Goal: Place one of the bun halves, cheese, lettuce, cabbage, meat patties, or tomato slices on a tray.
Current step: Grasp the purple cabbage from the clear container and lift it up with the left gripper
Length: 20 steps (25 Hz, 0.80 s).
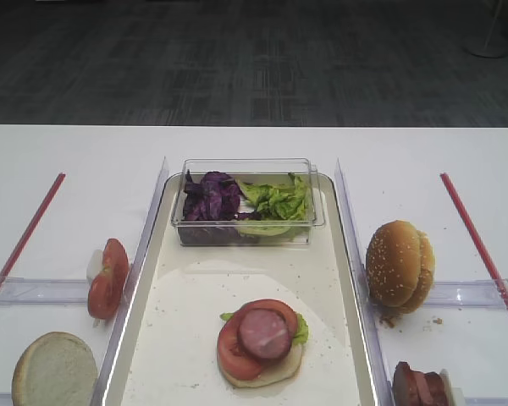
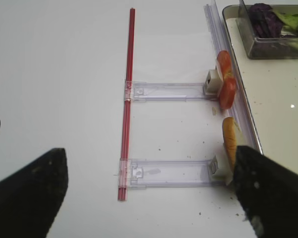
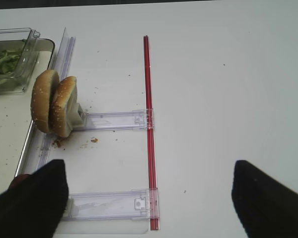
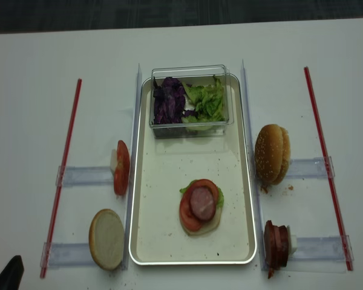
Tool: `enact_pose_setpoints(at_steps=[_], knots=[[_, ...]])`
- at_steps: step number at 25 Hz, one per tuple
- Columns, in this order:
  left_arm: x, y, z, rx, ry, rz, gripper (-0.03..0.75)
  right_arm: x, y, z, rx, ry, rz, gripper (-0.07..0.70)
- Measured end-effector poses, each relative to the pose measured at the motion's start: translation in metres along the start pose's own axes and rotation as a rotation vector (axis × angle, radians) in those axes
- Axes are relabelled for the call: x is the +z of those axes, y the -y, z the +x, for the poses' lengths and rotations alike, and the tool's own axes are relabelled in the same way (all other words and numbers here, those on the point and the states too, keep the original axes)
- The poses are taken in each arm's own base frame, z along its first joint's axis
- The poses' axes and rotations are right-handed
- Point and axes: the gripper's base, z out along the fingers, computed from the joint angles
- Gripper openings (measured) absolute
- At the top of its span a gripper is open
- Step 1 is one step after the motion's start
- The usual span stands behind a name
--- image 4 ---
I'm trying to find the upper left clear pusher track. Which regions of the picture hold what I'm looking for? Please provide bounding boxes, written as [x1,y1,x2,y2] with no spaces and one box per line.
[56,166,113,187]

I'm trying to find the lower right clear pusher track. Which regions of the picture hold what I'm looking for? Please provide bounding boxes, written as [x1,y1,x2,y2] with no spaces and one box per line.
[285,236,354,273]

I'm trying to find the left red rail strip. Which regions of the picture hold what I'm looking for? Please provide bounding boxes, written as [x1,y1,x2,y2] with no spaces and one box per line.
[40,79,82,279]

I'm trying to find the front sesame bun top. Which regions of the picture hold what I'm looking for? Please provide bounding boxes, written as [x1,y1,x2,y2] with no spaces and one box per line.
[254,124,284,184]

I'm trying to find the green lettuce leaves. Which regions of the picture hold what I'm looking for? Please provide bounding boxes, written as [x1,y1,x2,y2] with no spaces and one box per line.
[181,76,225,123]

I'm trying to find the sesame bun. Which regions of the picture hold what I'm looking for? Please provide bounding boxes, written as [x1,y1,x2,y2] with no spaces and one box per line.
[273,127,291,185]
[254,124,284,184]

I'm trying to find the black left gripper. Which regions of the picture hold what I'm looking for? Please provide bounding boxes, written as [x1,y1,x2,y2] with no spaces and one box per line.
[0,255,24,290]

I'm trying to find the white bun half left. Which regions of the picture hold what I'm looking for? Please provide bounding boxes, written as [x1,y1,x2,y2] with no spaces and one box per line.
[89,209,125,271]

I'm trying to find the lower left clear pusher track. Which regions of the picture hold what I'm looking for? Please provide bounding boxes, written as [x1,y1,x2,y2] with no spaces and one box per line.
[40,242,96,268]

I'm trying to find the silver metal tray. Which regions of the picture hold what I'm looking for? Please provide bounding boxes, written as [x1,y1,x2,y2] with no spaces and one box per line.
[129,76,257,265]

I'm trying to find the purple cabbage leaves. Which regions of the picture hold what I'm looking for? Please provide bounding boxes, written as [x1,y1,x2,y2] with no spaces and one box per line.
[153,77,186,124]

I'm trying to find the standing tomato slices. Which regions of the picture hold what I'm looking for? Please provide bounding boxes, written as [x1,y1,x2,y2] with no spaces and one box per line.
[114,140,130,196]

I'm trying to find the white pusher block tomato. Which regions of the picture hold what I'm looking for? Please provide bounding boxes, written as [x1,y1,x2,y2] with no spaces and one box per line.
[110,149,117,175]

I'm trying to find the rear sesame bun top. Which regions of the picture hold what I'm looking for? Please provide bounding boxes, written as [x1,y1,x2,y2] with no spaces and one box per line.
[273,127,291,185]

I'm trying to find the stacked sausage slices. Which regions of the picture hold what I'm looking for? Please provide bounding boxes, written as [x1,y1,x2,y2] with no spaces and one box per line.
[264,220,290,269]

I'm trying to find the upper right clear pusher track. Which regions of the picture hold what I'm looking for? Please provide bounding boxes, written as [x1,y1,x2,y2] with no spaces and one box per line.
[286,156,335,179]

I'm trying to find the lettuce leaf under tomato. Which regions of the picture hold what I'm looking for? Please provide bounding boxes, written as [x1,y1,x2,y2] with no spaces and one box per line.
[179,179,224,208]

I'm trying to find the sausage patty on tray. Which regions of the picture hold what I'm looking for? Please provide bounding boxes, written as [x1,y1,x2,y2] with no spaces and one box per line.
[189,187,216,222]

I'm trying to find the right red rail strip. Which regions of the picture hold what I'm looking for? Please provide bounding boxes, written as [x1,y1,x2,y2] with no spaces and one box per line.
[304,66,353,271]

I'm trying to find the bottom bun on tray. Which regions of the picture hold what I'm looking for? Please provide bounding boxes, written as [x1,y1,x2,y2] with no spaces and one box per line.
[179,207,222,236]

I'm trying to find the red rail strip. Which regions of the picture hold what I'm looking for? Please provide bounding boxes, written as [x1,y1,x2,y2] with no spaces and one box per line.
[304,66,353,271]
[40,79,82,279]

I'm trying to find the clear pusher track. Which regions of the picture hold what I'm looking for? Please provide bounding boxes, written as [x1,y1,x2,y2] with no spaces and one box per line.
[285,236,354,273]
[286,156,335,179]
[40,242,96,268]
[56,166,113,187]

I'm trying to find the clear plastic container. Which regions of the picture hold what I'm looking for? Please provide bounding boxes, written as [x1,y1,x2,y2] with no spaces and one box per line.
[149,65,234,138]

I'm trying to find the tomato slice on tray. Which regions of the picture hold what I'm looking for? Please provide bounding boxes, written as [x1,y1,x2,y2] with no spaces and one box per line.
[179,183,204,231]

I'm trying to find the white pusher block sausage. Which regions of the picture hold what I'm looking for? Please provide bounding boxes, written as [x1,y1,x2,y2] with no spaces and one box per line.
[286,225,298,256]

